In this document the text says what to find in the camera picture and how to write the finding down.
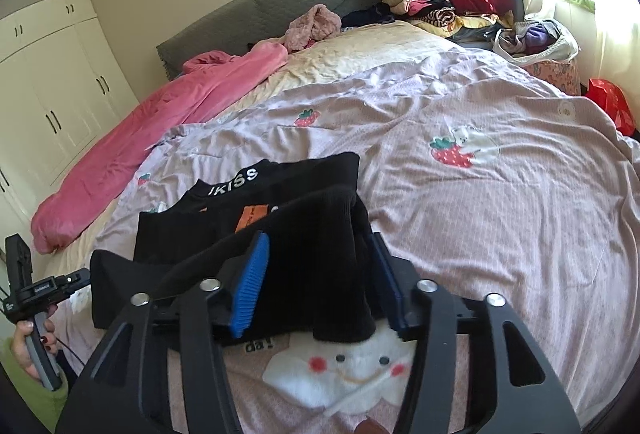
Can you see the person's right hand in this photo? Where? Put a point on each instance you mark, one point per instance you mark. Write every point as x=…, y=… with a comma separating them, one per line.
x=370, y=426

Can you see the white bag of clothes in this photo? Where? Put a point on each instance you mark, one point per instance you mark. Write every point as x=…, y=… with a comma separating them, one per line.
x=530, y=42

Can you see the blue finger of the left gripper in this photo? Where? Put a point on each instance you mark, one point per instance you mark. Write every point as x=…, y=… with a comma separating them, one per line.
x=73, y=282

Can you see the cream bed sheet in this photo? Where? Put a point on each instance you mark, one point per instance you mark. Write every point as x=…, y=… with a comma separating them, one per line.
x=350, y=54

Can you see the black sweater orange cuffs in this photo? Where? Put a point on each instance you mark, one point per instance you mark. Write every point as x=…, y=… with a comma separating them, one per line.
x=287, y=241

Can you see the pink quilt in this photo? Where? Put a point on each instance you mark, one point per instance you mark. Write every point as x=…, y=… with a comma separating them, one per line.
x=210, y=83

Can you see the green sleeve forearm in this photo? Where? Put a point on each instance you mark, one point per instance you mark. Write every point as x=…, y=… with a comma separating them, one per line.
x=46, y=405

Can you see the red plastic bag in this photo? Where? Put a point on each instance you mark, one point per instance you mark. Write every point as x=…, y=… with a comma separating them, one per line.
x=610, y=98

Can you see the grey quilted headboard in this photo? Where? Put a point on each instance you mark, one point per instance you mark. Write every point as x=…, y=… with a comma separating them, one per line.
x=239, y=24

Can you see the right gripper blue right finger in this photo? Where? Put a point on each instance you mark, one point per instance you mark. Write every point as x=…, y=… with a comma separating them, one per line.
x=393, y=280

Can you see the white wardrobe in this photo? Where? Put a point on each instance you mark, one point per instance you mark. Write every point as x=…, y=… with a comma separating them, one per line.
x=61, y=90

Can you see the pink fuzzy garment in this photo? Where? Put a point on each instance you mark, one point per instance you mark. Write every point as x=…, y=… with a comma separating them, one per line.
x=313, y=26

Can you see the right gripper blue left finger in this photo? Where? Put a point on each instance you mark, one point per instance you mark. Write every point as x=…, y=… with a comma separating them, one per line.
x=246, y=283

